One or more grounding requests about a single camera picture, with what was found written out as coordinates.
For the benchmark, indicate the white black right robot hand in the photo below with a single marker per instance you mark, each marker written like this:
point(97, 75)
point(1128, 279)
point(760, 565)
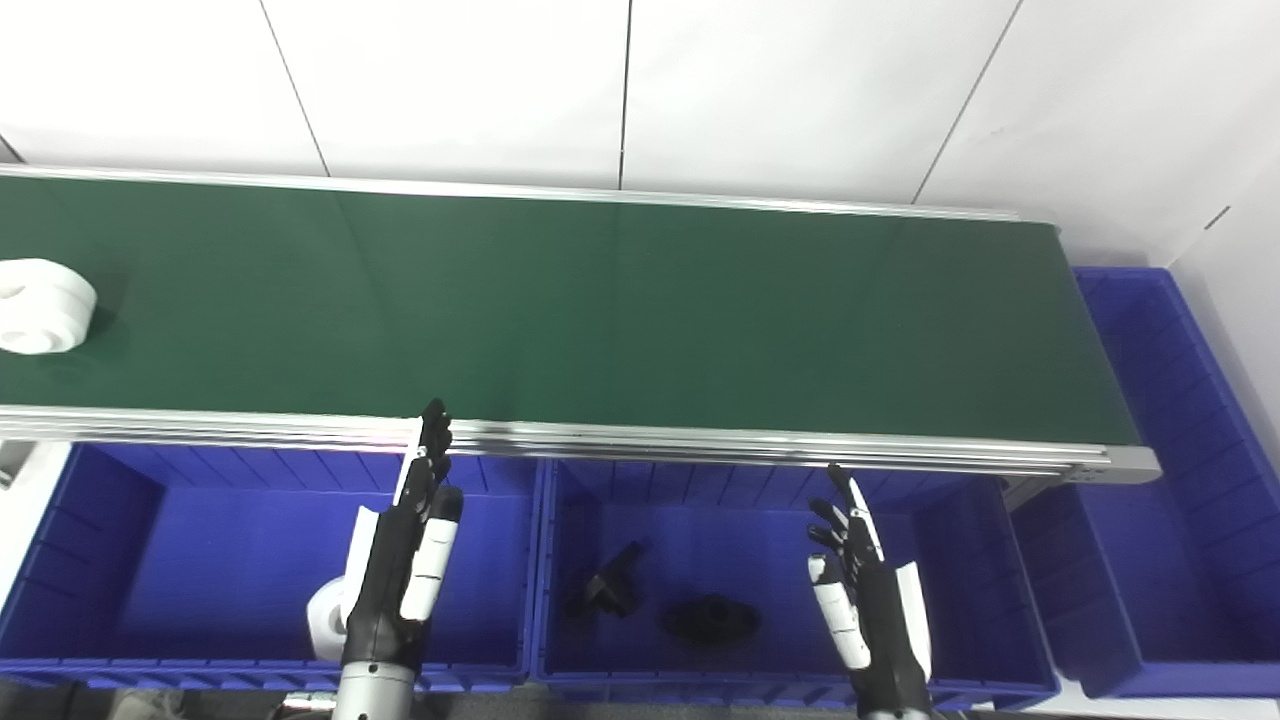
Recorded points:
point(885, 630)

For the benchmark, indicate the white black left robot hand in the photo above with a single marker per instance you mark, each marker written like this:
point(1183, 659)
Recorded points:
point(385, 590)

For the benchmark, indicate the white round plastic part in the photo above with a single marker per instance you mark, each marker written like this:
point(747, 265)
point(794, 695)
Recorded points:
point(40, 305)
point(325, 625)

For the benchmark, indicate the blue plastic bin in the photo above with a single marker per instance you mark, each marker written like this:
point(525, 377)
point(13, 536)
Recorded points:
point(1170, 560)
point(740, 540)
point(220, 560)

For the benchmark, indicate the black oval part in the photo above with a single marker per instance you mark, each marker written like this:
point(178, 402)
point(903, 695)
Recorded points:
point(712, 620)

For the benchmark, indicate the grey conveyor support leg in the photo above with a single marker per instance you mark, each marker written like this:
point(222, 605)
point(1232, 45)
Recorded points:
point(12, 465)
point(1025, 492)

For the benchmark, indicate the green conveyor belt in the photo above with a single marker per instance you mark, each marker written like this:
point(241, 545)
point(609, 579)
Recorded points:
point(700, 450)
point(600, 320)

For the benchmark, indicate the black angular bracket part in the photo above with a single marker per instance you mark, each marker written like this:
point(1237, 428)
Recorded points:
point(612, 590)

